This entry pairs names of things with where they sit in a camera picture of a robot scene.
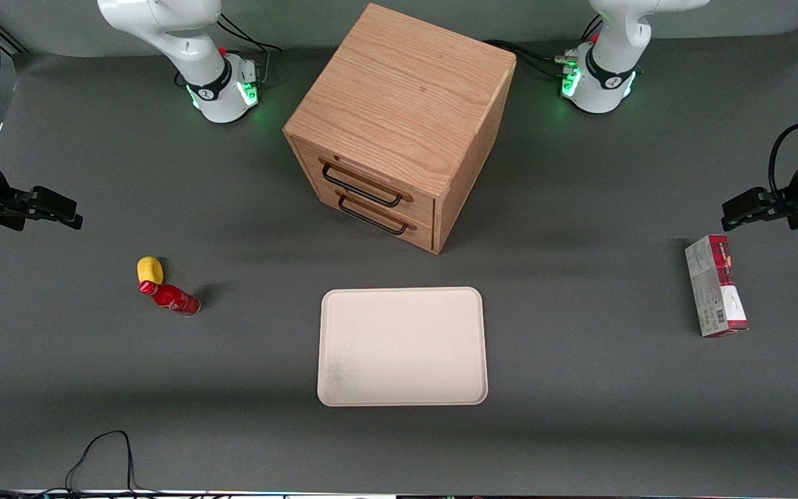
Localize red coke bottle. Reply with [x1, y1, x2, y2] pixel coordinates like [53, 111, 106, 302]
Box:
[139, 281, 201, 317]

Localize beige plastic tray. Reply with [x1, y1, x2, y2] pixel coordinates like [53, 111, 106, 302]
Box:
[317, 287, 489, 407]

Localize grey and red carton box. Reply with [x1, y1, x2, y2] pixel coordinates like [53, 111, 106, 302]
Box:
[684, 234, 750, 338]

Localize yellow lemon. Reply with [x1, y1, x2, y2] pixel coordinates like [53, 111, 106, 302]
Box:
[137, 256, 164, 286]

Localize dark grey table mat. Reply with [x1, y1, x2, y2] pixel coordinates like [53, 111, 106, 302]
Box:
[0, 26, 798, 495]

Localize wooden drawer cabinet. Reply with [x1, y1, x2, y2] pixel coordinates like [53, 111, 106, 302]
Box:
[283, 3, 517, 255]

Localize black right arm base cables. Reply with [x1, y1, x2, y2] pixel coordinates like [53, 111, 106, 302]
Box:
[215, 12, 283, 55]

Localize black arm base cables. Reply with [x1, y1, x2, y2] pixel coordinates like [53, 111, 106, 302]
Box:
[482, 40, 580, 78]
[215, 12, 283, 55]

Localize thin black looped cable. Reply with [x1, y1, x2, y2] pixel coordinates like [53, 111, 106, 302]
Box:
[0, 430, 164, 497]

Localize black left arm base cables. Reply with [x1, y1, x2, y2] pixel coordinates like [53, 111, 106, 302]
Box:
[482, 40, 580, 78]

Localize black metal drawer handle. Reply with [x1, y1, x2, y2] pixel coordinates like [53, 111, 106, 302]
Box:
[321, 161, 405, 208]
[337, 195, 409, 236]

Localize wooden drawer front with handle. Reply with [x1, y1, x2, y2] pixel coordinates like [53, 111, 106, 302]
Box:
[314, 186, 436, 253]
[290, 136, 436, 227]

